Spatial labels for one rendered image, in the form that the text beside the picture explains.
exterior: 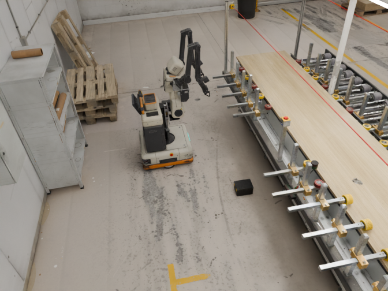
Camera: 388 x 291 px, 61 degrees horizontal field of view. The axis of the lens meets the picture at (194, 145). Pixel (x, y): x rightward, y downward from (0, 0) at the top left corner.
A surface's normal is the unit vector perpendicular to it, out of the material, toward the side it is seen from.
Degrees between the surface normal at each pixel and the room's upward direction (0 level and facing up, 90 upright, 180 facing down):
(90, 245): 0
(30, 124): 90
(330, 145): 0
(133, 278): 0
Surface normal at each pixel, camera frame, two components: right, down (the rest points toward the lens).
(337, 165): -0.04, -0.77
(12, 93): 0.19, 0.62
